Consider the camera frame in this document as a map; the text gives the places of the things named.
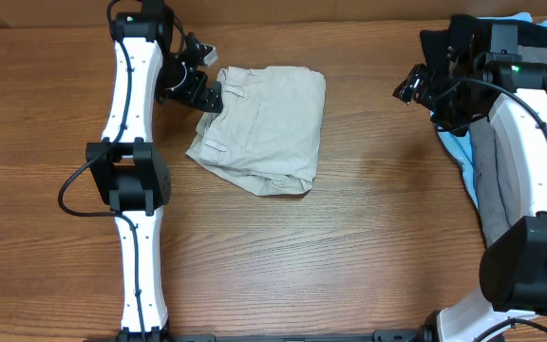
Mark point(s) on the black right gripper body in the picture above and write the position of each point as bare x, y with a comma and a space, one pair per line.
454, 108

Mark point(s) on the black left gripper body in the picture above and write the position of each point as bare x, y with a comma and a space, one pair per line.
178, 80

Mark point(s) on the beige khaki shorts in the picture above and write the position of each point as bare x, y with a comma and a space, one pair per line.
266, 139

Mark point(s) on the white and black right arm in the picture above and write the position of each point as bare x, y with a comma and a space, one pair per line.
478, 73

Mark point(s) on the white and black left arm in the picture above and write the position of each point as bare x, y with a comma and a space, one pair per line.
132, 177

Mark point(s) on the light blue folded garment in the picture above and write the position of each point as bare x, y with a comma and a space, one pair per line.
460, 148

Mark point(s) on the black folded garment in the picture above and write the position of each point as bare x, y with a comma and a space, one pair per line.
437, 44

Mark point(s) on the grey folded garment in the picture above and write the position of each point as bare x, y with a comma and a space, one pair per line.
495, 208

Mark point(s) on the brown cardboard backdrop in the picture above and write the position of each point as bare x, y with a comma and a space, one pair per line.
65, 13

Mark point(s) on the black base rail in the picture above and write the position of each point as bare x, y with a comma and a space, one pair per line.
292, 337

